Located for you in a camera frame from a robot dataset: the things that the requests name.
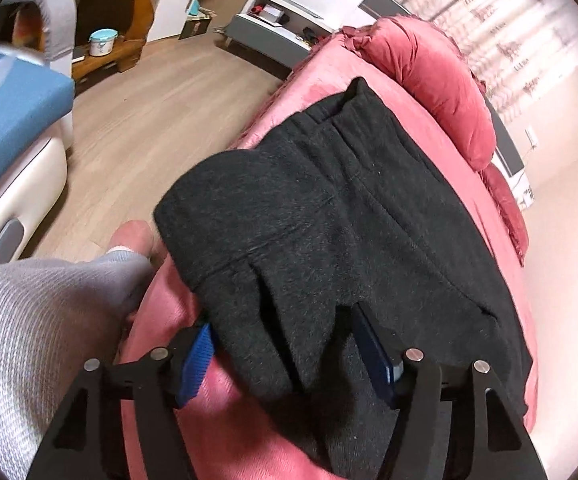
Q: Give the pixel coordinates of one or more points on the person's bare foot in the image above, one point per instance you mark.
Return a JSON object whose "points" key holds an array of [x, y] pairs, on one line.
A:
{"points": [[136, 235]]}

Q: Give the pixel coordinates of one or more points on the white cabinet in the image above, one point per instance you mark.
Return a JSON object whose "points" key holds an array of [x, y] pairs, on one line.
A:
{"points": [[179, 0]]}

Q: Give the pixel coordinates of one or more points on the grey book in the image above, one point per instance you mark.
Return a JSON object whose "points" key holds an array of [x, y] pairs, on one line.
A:
{"points": [[80, 54]]}

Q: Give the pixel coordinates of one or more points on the blue and white sofa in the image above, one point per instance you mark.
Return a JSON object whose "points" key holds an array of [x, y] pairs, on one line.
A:
{"points": [[14, 110]]}

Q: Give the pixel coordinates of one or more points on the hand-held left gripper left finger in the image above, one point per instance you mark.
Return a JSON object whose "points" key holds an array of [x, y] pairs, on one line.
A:
{"points": [[196, 360]]}

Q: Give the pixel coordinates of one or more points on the teal container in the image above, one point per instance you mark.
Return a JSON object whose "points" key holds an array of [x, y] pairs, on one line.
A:
{"points": [[194, 7]]}

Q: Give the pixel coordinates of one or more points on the grey sofa armrest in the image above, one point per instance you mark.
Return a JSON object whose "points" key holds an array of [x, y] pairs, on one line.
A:
{"points": [[54, 15]]}

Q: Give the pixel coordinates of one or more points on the wooden shelf table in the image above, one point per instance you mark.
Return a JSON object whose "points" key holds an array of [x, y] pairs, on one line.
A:
{"points": [[139, 20]]}

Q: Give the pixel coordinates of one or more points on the black pants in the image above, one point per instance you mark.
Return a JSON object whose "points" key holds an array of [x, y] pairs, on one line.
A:
{"points": [[319, 210]]}

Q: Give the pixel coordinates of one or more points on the pink bed with blanket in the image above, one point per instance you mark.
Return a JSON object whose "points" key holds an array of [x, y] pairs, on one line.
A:
{"points": [[249, 440]]}

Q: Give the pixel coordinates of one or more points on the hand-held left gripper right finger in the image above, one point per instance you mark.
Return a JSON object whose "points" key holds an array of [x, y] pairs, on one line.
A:
{"points": [[376, 355]]}

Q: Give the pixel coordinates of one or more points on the person's grey trouser leg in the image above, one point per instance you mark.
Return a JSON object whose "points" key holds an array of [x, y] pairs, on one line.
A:
{"points": [[29, 320]]}

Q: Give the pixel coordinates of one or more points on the white pot with teal lid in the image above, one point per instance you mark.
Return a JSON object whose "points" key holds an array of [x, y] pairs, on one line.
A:
{"points": [[103, 45]]}

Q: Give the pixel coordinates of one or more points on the patterned pale curtain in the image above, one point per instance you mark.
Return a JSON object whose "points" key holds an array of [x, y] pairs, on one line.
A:
{"points": [[494, 20]]}

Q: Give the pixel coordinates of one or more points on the white and grey nightstand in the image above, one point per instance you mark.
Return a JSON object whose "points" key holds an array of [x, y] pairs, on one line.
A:
{"points": [[264, 35]]}

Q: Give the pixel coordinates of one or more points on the white wall outlet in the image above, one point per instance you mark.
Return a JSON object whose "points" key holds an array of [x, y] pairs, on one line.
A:
{"points": [[531, 139]]}

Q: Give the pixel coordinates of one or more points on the brown box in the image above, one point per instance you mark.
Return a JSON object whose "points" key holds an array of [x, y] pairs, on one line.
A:
{"points": [[196, 27]]}

